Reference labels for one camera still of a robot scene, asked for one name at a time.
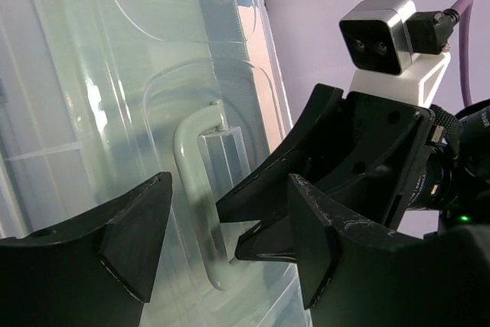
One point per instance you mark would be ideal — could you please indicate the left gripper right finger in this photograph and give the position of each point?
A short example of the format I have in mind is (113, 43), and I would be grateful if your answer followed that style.
(355, 272)

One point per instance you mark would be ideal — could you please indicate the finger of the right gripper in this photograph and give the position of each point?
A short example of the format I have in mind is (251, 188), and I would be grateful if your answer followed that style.
(263, 192)
(267, 242)

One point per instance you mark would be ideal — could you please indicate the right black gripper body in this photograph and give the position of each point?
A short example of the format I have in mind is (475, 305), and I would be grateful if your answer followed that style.
(369, 152)

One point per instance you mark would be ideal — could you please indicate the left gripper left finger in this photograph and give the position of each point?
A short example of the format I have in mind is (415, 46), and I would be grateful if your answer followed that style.
(95, 269)

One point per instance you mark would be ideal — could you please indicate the green plastic toolbox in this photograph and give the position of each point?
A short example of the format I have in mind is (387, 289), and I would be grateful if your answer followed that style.
(92, 92)

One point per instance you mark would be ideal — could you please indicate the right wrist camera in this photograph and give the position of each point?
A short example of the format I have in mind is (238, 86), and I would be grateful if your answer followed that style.
(376, 36)

